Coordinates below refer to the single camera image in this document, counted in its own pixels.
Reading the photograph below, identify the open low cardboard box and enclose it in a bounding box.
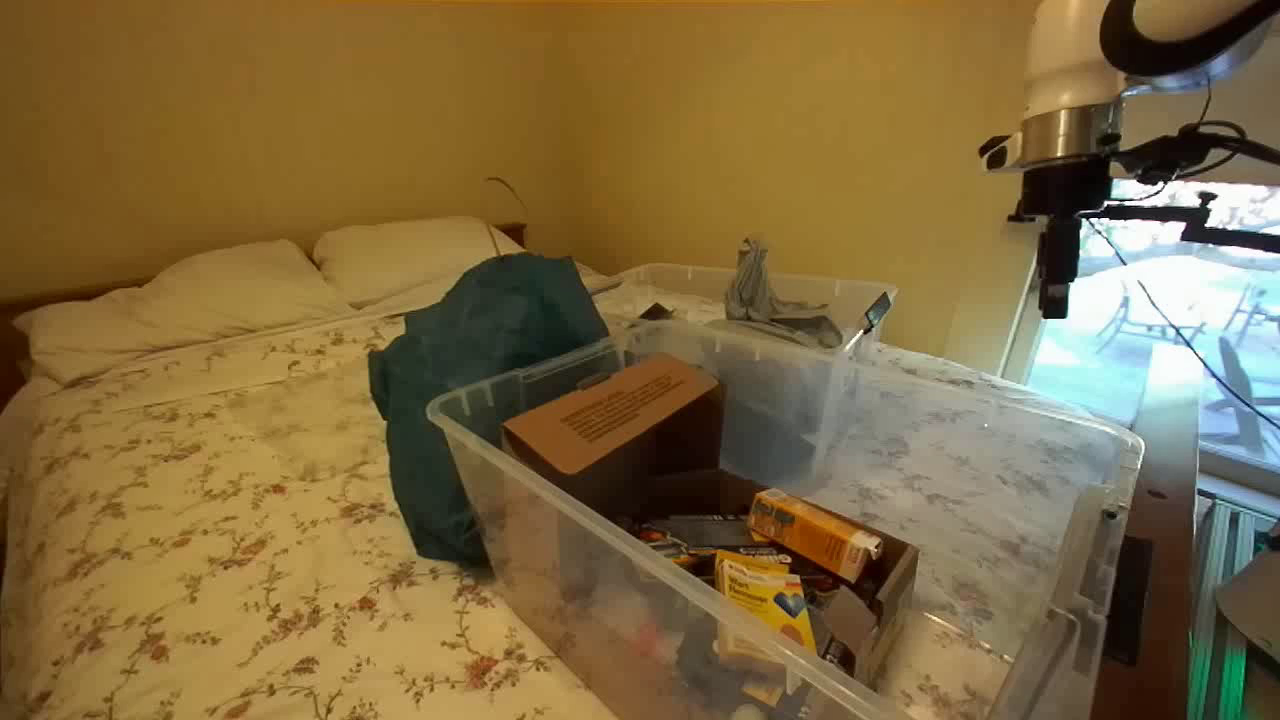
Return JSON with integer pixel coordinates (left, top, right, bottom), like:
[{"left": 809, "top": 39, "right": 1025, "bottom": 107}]
[{"left": 603, "top": 474, "right": 916, "bottom": 683}]

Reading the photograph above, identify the left white pillow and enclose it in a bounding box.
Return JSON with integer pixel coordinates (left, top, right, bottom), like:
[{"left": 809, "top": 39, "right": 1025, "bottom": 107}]
[{"left": 16, "top": 241, "right": 351, "bottom": 384}]

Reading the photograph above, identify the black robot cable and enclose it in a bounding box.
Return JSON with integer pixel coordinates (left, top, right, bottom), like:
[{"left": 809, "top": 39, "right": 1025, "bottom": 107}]
[{"left": 1082, "top": 77, "right": 1280, "bottom": 435}]

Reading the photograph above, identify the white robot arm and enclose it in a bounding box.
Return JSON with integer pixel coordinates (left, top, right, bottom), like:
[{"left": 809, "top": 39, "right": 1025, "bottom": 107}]
[{"left": 980, "top": 0, "right": 1280, "bottom": 321}]

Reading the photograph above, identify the teal cloth bag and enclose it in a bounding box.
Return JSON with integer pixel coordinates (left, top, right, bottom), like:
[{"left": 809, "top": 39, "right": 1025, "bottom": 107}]
[{"left": 370, "top": 253, "right": 609, "bottom": 567}]

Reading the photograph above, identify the white pillow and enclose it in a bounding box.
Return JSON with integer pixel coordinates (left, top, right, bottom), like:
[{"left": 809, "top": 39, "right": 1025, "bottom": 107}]
[
  {"left": 16, "top": 241, "right": 351, "bottom": 384},
  {"left": 313, "top": 217, "right": 516, "bottom": 305}
]

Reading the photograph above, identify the near clear plastic tote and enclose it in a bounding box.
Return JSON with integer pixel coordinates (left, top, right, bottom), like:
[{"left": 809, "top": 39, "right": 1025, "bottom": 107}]
[{"left": 429, "top": 326, "right": 1144, "bottom": 720}]

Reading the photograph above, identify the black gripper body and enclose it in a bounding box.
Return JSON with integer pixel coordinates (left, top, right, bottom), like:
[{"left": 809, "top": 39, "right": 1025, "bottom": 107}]
[{"left": 1017, "top": 161, "right": 1114, "bottom": 321}]

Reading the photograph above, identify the orange rectangular box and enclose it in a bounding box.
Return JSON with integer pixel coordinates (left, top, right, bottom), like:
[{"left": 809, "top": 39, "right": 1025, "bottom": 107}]
[{"left": 747, "top": 490, "right": 886, "bottom": 583}]

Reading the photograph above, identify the brown cardboard box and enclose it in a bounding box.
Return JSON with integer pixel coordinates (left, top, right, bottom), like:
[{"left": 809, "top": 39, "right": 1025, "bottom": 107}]
[{"left": 505, "top": 355, "right": 725, "bottom": 517}]

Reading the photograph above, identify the floral bed cover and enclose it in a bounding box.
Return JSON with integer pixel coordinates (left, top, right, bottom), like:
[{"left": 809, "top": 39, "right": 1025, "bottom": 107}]
[{"left": 0, "top": 273, "right": 1148, "bottom": 720}]

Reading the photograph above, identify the right white pillow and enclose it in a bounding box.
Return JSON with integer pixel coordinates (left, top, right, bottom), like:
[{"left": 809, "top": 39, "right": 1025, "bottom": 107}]
[{"left": 313, "top": 217, "right": 516, "bottom": 305}]

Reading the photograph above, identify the far clear plastic tote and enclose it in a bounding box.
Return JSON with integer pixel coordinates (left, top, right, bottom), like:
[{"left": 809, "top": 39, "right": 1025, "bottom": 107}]
[{"left": 593, "top": 263, "right": 895, "bottom": 353}]

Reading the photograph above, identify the yellow product package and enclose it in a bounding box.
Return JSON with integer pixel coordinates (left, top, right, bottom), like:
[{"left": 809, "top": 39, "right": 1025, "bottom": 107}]
[{"left": 712, "top": 553, "right": 817, "bottom": 653}]

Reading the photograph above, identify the clear plastic tote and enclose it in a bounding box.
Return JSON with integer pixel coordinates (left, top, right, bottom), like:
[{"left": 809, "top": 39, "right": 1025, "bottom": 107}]
[
  {"left": 429, "top": 326, "right": 1144, "bottom": 720},
  {"left": 593, "top": 263, "right": 895, "bottom": 353}
]

